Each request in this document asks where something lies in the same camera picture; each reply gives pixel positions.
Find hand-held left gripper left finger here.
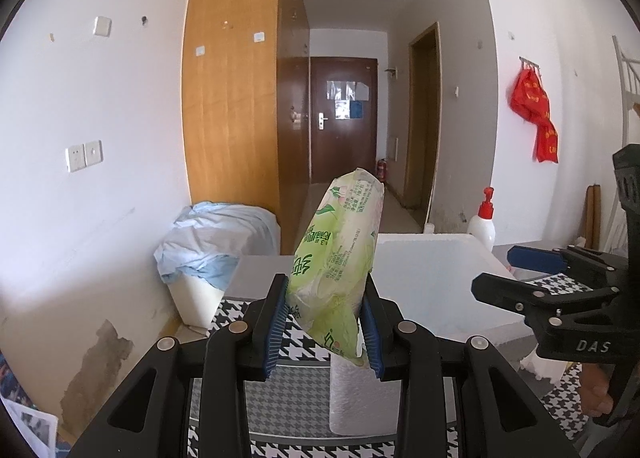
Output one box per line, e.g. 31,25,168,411
67,274,291,458

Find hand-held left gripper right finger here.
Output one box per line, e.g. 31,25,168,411
359,280,572,458

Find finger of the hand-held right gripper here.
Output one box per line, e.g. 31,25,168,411
471,272,623,335
506,245,628,290

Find white foam box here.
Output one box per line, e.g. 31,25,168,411
372,232,537,375

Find green tissue pack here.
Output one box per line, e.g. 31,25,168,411
290,167,386,367

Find person's right hand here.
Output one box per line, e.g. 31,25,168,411
581,363,615,419

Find white pump bottle red cap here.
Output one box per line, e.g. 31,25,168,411
466,186,497,252

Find white paper towel roll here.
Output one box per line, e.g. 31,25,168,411
329,357,402,437

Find wooden sticks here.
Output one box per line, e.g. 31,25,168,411
584,182,602,250

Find white bin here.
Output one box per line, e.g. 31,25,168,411
167,268,232,329

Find houndstooth tablecloth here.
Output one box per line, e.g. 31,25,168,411
184,272,603,458

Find red hanging bags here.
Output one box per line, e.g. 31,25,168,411
509,63,560,165

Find dark brown door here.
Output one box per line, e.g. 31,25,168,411
309,56,379,185

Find wooden wardrobe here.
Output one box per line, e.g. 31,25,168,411
181,0,312,257

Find printed paper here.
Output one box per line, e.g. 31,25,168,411
0,397,59,458

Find wooden doorway frame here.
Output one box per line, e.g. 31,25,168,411
403,21,444,220

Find white wall socket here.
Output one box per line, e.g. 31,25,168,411
64,139,104,173

